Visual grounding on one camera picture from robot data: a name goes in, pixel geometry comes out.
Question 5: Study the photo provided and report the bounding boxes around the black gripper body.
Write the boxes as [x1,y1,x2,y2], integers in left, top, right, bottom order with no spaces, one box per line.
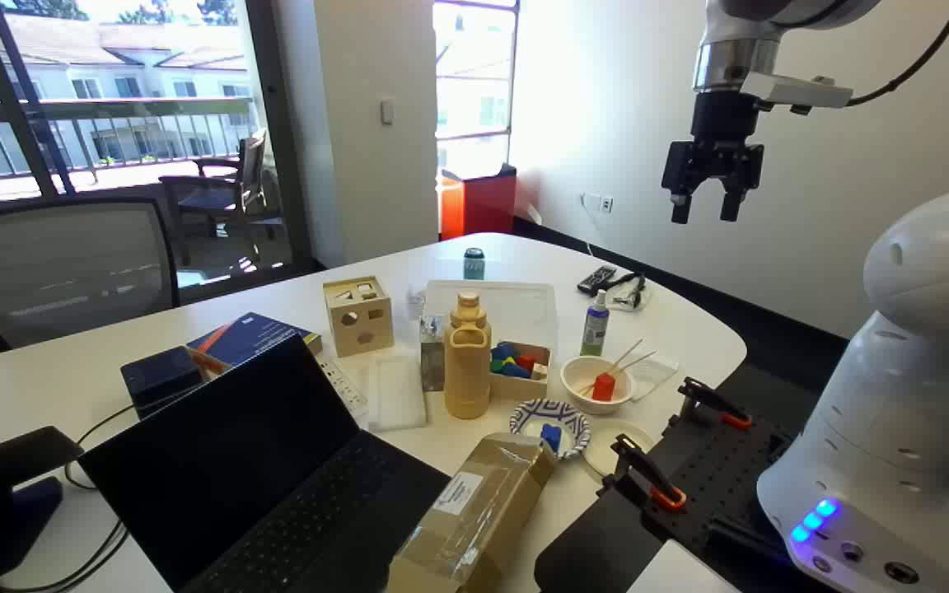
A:
[658,92,766,193]

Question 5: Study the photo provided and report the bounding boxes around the light wooden chopstick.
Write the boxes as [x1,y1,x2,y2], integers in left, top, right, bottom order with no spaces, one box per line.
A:
[605,335,649,376]
[617,349,657,378]

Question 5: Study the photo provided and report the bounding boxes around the black eyeglasses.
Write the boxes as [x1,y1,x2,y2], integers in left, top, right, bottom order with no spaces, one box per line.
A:
[603,270,649,314]

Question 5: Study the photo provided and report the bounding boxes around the black keyboard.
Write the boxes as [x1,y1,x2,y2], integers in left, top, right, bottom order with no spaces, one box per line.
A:
[573,263,620,298]

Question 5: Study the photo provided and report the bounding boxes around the white spray bottle green label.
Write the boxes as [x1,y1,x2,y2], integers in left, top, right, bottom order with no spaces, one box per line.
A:
[580,290,612,358]

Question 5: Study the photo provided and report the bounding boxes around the red orange cabinet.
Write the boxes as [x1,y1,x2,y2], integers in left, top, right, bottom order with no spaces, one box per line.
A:
[437,160,519,243]

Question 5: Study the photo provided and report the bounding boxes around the white round bowl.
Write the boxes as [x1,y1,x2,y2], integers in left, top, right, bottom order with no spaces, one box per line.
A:
[558,352,638,417]

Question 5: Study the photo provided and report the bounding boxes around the blue white patterned plate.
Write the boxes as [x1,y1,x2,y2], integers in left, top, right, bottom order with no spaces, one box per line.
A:
[507,395,592,466]

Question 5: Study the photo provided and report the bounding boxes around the tan yellow water bottle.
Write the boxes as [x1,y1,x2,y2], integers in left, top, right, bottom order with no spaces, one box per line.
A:
[441,290,495,422]

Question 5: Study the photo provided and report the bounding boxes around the small clear glass jar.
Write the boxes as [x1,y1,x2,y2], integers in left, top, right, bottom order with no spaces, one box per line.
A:
[417,315,447,395]

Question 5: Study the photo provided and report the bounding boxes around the clear flat plastic tray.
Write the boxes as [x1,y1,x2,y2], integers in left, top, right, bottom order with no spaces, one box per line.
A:
[360,346,433,434]

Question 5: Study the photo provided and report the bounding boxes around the wooden shape sorter cube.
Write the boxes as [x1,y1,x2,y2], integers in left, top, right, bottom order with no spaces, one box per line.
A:
[319,274,398,358]

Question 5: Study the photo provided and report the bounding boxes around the brown patio chair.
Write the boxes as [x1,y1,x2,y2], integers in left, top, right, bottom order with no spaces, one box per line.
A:
[157,128,288,276]

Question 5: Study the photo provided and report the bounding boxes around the black laptop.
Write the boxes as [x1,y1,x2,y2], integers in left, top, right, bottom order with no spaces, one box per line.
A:
[77,333,455,593]

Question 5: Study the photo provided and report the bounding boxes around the black flat box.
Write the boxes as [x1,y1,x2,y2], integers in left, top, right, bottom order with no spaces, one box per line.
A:
[119,344,208,417]

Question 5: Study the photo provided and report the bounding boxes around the balcony railing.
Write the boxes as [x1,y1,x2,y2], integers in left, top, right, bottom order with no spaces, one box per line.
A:
[0,96,269,187]

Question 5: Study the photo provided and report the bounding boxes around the grey mesh office chair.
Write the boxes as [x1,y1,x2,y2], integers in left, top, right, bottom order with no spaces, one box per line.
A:
[0,193,182,356]

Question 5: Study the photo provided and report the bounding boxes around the white wall outlet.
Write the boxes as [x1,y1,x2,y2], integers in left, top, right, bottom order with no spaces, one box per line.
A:
[573,192,617,219]

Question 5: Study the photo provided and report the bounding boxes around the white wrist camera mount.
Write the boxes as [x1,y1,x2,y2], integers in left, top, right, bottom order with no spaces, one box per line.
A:
[739,69,855,117]

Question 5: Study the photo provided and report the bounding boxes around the black clamp orange handle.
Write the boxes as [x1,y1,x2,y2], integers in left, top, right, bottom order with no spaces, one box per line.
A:
[605,432,691,515]
[674,376,758,434]

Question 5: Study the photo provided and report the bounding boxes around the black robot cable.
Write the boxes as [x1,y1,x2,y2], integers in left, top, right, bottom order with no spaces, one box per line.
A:
[846,0,949,109]

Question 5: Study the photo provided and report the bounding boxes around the black laptop cable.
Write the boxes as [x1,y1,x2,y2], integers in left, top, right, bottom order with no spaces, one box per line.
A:
[60,398,140,493]

